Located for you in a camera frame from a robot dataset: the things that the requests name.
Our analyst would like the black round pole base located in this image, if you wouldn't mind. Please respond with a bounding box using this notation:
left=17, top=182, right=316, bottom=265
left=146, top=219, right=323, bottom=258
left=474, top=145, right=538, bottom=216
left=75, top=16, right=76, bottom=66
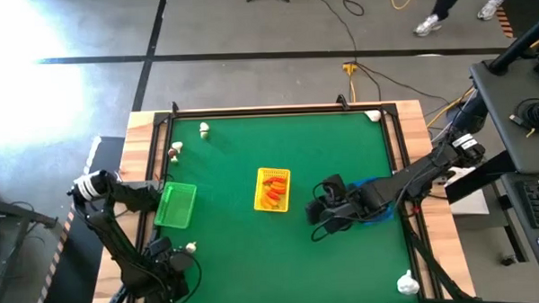
left=445, top=89, right=490, bottom=136

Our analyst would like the white box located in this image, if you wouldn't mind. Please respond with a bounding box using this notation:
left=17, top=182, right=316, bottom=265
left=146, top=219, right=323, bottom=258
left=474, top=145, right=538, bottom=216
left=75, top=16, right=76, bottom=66
left=447, top=165, right=491, bottom=218

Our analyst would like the grey keyboard shelf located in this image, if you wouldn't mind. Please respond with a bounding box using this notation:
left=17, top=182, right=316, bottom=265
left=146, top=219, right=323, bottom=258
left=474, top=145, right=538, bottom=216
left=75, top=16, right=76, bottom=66
left=499, top=171, right=539, bottom=287

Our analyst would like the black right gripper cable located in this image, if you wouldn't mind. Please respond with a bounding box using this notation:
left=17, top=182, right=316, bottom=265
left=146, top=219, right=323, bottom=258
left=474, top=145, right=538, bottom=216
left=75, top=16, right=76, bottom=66
left=310, top=220, right=346, bottom=244

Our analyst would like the green plastic basket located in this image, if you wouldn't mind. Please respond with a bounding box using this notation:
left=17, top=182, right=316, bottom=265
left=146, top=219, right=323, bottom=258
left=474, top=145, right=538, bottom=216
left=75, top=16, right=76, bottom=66
left=152, top=180, right=199, bottom=231

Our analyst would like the black equipment stand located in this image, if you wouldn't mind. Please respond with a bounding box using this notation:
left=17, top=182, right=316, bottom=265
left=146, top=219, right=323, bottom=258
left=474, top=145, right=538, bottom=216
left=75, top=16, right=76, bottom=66
left=0, top=176, right=64, bottom=303

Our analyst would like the green table mat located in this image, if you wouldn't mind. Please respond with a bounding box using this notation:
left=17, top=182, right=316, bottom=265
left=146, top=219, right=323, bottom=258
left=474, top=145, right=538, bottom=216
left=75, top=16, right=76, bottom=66
left=145, top=110, right=420, bottom=303

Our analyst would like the coiled black floor cable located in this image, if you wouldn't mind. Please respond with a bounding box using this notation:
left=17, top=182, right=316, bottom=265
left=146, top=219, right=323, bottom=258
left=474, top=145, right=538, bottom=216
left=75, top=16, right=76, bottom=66
left=342, top=0, right=372, bottom=18

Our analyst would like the yellow plastic basket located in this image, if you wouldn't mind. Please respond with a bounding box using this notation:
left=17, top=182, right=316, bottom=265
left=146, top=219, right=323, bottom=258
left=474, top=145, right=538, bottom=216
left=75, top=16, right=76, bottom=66
left=252, top=166, right=293, bottom=214

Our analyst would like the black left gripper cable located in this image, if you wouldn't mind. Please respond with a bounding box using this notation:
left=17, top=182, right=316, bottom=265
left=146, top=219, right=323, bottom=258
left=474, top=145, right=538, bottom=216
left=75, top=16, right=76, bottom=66
left=167, top=254, right=205, bottom=303

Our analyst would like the large white garlic bulb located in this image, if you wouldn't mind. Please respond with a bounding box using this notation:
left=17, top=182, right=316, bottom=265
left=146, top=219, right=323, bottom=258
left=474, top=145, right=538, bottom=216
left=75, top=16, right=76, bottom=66
left=395, top=269, right=421, bottom=297

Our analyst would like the grey cart top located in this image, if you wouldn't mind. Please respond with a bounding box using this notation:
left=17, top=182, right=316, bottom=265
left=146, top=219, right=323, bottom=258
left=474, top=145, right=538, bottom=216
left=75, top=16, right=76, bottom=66
left=468, top=56, right=539, bottom=177

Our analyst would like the blue plastic basket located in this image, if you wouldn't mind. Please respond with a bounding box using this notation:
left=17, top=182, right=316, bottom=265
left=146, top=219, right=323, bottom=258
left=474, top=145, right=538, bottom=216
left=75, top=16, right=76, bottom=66
left=349, top=176, right=395, bottom=226

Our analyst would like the black cart pole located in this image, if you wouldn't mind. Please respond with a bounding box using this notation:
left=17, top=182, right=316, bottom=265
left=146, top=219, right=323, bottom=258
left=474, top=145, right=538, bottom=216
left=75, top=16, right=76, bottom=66
left=487, top=9, right=539, bottom=76

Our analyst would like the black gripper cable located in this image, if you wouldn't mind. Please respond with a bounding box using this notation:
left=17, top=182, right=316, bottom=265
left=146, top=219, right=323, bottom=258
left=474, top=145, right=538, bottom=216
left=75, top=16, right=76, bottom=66
left=310, top=220, right=346, bottom=244
left=167, top=254, right=205, bottom=303

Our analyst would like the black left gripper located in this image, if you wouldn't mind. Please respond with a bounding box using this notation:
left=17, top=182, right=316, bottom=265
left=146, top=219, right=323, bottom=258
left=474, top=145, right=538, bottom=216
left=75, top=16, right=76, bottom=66
left=148, top=234, right=198, bottom=303

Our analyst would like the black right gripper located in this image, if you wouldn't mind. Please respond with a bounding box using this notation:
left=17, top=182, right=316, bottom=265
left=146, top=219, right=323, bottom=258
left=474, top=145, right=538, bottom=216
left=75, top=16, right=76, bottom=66
left=304, top=173, right=363, bottom=236

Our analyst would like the black cart beam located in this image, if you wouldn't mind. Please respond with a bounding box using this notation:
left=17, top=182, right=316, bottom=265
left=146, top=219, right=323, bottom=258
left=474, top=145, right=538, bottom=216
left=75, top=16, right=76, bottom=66
left=443, top=150, right=522, bottom=205

